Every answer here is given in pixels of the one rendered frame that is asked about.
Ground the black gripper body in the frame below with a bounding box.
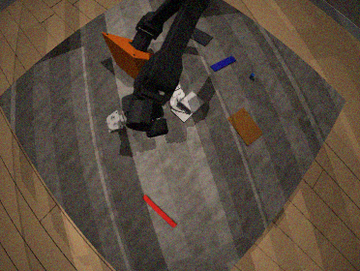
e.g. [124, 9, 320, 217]
[145, 104, 168, 138]

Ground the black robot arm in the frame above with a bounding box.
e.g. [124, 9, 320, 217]
[121, 0, 210, 132]

